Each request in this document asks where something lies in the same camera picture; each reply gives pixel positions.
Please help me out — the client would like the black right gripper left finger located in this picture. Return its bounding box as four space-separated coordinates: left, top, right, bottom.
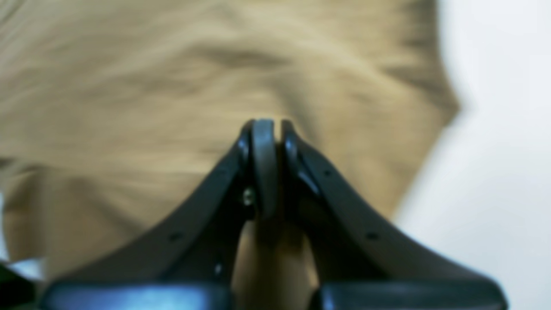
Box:
41 119 278 310

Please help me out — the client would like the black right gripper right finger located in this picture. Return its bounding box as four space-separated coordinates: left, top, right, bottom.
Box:
282 120 508 310

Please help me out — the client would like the brown t-shirt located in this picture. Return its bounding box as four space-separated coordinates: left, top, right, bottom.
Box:
1 0 460 298

